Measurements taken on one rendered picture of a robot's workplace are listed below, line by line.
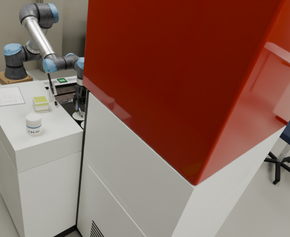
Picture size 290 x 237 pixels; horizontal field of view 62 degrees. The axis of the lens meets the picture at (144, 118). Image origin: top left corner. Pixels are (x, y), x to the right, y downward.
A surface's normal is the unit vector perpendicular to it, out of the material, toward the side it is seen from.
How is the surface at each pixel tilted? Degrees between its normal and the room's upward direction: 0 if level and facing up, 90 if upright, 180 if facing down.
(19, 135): 0
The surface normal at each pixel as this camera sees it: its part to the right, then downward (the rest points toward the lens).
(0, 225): 0.20, -0.81
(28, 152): 0.64, 0.53
